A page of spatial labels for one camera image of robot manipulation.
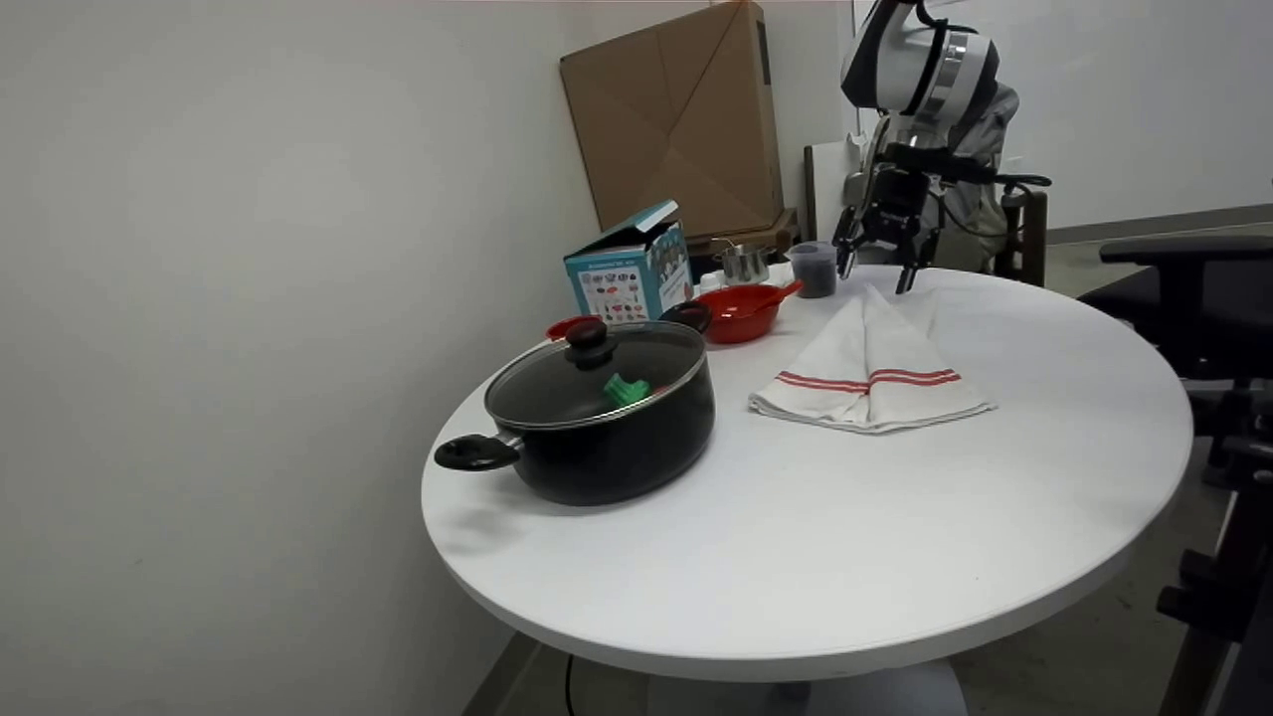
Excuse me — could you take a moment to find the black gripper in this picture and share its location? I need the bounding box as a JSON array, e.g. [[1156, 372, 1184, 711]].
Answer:
[[829, 139, 964, 298]]

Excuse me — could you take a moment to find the white towel with red stripes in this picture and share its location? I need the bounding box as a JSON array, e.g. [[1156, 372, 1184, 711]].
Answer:
[[744, 284, 995, 440]]

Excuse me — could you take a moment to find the grey measuring cup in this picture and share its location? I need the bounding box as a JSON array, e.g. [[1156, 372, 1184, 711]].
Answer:
[[782, 239, 851, 302]]

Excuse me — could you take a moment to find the white panel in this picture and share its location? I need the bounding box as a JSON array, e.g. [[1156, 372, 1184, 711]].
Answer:
[[802, 134, 869, 250]]

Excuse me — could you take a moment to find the grey backpack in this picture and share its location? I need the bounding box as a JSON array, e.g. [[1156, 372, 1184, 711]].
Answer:
[[847, 82, 1021, 276]]

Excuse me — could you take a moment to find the clear glass cup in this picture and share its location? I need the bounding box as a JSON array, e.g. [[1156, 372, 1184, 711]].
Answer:
[[721, 239, 773, 286]]

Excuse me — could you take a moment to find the black chair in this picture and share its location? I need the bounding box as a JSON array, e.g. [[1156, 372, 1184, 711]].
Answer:
[[985, 187, 1050, 292]]

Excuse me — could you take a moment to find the small dark bowl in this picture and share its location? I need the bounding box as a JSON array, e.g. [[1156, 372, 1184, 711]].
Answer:
[[659, 298, 717, 335]]

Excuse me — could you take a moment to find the large brown cardboard box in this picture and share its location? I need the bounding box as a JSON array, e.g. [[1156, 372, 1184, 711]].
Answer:
[[557, 0, 789, 247]]

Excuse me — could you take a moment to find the blue printed cardboard box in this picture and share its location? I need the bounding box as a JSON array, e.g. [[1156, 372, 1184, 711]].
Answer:
[[560, 197, 696, 330]]

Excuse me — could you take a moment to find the small green object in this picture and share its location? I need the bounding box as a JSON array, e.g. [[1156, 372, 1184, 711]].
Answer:
[[601, 369, 656, 410]]

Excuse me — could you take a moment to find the black cooking pot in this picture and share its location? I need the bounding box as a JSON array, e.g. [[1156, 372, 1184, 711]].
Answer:
[[435, 318, 721, 510]]

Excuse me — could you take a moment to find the glass pot lid, black knob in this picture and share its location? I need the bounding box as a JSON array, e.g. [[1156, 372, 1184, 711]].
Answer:
[[481, 314, 712, 433]]

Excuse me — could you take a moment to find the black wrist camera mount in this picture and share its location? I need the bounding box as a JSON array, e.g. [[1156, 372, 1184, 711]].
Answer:
[[928, 158, 1056, 193]]

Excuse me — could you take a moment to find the red plastic bowl with handle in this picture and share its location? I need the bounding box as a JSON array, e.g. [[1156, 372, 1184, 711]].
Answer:
[[696, 280, 802, 349]]

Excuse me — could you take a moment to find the black metal stand frame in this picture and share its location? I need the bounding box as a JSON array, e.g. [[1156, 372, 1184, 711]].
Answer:
[[1154, 372, 1273, 716]]

